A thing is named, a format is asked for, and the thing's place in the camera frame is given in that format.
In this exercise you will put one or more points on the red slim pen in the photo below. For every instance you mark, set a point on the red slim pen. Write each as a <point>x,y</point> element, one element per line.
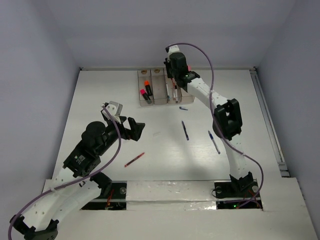
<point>133,160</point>

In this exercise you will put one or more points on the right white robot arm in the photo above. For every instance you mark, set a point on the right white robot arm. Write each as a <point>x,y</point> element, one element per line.
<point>227,124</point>

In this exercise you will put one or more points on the pink highlighter marker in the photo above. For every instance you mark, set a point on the pink highlighter marker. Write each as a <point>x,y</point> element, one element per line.
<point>145,96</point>

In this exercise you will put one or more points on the dark purple gel pen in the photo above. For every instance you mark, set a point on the dark purple gel pen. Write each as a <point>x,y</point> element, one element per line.
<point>185,130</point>

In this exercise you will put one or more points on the aluminium side rail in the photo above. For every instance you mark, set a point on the aluminium side rail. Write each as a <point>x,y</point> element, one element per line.
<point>282,165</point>

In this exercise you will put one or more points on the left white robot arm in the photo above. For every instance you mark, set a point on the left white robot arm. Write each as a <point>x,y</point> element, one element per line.
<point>79,181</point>

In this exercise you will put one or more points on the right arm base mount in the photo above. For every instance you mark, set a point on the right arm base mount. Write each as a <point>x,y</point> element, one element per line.
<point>227,198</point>

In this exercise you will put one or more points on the blue-capped whiteboard marker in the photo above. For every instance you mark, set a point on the blue-capped whiteboard marker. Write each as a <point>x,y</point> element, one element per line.
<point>167,91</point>

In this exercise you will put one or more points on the orange highlighter marker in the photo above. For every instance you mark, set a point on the orange highlighter marker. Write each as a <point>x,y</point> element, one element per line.
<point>148,88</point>

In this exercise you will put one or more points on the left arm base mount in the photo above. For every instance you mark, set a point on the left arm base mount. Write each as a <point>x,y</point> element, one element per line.
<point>115,200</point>

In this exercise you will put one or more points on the blue gel pen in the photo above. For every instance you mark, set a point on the blue gel pen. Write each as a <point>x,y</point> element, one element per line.
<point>214,142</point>

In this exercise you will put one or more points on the red-capped whiteboard marker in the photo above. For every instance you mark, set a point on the red-capped whiteboard marker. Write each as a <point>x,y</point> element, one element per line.
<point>173,90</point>

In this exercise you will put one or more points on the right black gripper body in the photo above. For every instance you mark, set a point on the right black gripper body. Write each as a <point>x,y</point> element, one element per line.
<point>171,72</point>

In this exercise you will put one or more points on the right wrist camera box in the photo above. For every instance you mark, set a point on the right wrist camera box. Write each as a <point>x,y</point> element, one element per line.
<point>172,49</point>

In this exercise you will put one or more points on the clear four-compartment organizer tray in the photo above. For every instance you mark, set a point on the clear four-compartment organizer tray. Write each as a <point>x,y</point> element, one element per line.
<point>158,78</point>

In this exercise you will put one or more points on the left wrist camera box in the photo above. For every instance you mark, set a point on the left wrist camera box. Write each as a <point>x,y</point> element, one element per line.
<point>111,109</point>

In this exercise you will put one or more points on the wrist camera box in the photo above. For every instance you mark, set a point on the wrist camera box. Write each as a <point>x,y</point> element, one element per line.
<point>172,49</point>
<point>111,109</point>

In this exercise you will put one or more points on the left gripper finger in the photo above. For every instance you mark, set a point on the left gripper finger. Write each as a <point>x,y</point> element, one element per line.
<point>136,129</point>
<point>121,120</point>

